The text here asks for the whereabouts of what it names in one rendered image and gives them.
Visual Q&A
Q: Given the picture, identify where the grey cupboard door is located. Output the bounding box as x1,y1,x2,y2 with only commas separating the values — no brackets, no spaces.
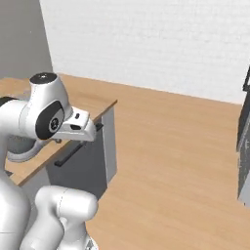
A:
46,122,109,200

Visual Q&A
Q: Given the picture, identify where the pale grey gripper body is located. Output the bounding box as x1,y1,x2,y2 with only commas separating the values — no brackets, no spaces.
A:
56,117,98,143

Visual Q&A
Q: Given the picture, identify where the grey island cupboard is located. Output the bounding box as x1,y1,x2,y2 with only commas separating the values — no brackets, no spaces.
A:
22,106,118,232

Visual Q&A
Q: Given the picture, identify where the dark grey tall appliance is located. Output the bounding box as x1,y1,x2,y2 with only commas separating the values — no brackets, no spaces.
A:
235,64,250,208

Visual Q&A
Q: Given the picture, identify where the grey round sink basin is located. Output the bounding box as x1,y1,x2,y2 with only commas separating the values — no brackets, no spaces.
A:
5,134,47,163

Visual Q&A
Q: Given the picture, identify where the black bar door handle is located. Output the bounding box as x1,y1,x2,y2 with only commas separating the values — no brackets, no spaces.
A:
54,122,104,168

